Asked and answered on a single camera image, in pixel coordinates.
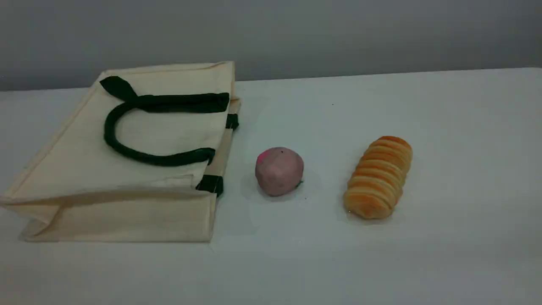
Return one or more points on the long ridged golden bread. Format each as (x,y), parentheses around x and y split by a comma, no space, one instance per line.
(379,178)

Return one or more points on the pink peach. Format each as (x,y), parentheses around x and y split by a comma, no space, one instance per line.
(279,171)

